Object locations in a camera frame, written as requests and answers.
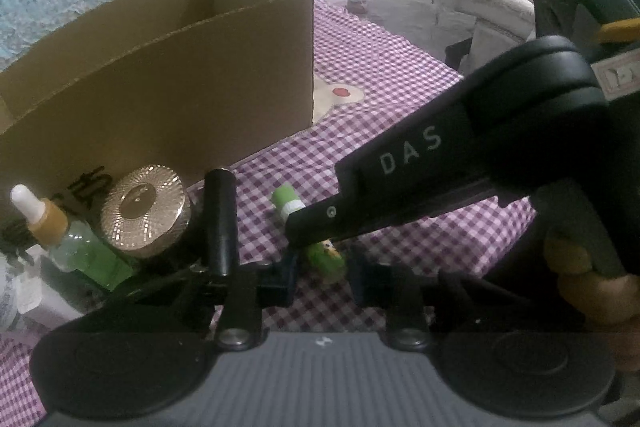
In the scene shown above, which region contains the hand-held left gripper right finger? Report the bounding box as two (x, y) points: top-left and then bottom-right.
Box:
(348, 245), (542, 353)

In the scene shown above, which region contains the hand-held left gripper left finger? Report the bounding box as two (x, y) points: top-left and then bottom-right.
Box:
(102, 253), (302, 353)

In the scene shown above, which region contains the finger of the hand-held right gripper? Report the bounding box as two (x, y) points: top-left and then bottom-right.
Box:
(284, 192), (382, 254)

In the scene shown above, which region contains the green cartoon lip balm tube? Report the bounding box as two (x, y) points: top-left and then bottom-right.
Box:
(271, 185), (347, 284)

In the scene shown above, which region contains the brown cardboard box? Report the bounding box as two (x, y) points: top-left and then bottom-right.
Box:
(0, 0), (315, 253)

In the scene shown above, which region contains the green glass dropper bottle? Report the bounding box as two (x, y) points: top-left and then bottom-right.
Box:
(11, 184), (137, 294)

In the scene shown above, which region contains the person's right hand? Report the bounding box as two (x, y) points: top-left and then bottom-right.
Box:
(544, 226), (640, 327)

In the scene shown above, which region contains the black cylinder tube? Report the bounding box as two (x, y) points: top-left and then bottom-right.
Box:
(204, 168), (240, 277)

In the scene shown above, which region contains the white fluffy armchair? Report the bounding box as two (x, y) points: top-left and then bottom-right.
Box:
(425, 0), (540, 74)

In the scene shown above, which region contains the purple checked cloth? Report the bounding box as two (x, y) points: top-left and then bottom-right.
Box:
(0, 0), (540, 408)

